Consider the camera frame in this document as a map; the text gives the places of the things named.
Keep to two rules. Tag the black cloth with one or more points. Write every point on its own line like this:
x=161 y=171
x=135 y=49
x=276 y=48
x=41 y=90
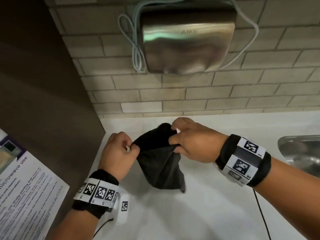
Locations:
x=160 y=162

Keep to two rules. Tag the white printed paper notice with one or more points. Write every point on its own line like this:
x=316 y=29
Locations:
x=27 y=194

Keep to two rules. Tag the stainless steel sink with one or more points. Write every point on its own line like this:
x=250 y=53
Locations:
x=300 y=152

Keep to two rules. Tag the dark brown cabinet panel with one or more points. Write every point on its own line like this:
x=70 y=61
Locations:
x=40 y=84

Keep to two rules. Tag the stainless steel hand dryer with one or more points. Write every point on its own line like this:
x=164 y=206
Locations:
x=187 y=39

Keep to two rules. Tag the person's right thumb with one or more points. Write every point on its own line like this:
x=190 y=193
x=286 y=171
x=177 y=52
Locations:
x=175 y=139

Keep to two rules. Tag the black wristband with marker tags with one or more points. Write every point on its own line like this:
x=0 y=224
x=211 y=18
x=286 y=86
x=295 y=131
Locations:
x=100 y=192
x=243 y=159

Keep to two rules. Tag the person's right forearm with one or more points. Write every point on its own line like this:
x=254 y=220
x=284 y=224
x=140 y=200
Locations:
x=290 y=194

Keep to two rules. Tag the person's right hand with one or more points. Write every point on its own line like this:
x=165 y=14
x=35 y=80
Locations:
x=200 y=144

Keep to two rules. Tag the person's left thumb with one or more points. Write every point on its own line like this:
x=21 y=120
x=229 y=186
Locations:
x=135 y=151

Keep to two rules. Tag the person's left hand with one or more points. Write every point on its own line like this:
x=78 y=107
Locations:
x=112 y=157

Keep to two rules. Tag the person's left forearm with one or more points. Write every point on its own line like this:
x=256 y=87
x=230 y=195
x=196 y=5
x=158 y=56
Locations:
x=75 y=224

